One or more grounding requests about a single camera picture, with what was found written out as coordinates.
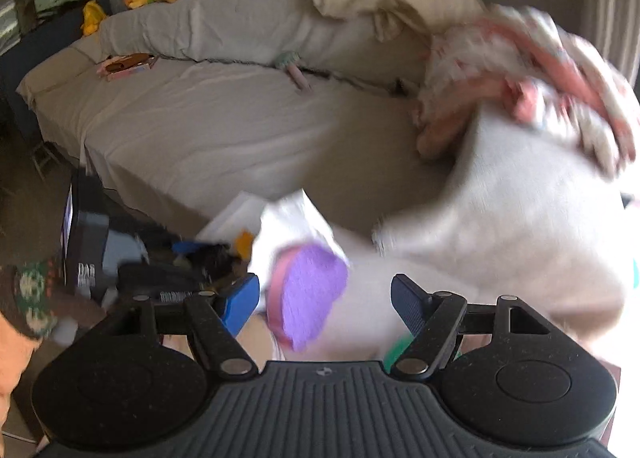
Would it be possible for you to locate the orange clothing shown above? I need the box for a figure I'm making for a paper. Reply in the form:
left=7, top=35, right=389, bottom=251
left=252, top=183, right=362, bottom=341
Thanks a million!
left=0, top=315, right=41, bottom=401

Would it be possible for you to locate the green and pink brush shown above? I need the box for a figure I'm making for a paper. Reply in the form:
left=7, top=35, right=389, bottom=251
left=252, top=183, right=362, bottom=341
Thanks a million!
left=274, top=52, right=311, bottom=89

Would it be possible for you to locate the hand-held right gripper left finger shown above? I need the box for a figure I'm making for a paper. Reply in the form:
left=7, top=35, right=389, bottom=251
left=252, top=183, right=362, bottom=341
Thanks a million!
left=107, top=274, right=261, bottom=378

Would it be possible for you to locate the grey covered sofa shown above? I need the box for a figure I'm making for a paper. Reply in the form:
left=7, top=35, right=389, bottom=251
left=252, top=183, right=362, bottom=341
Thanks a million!
left=17, top=0, right=451, bottom=239

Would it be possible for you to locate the pink floral blanket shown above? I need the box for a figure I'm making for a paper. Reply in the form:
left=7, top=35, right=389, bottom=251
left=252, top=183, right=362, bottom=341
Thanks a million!
left=412, top=5, right=640, bottom=179

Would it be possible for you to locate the pink flat box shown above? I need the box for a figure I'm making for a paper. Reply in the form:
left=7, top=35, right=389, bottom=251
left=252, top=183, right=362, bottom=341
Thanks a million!
left=96, top=53, right=158, bottom=82

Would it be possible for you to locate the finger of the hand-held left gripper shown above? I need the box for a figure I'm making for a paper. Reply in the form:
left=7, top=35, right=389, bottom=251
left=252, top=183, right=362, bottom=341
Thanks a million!
left=117, top=262, right=216, bottom=304

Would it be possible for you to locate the white plush toy purple foot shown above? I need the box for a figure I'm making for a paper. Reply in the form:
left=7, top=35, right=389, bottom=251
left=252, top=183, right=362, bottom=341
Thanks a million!
left=247, top=103, right=638, bottom=354

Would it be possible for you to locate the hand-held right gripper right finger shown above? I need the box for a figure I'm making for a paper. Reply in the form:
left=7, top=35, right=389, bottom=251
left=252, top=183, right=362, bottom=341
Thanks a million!
left=390, top=274, right=553, bottom=375

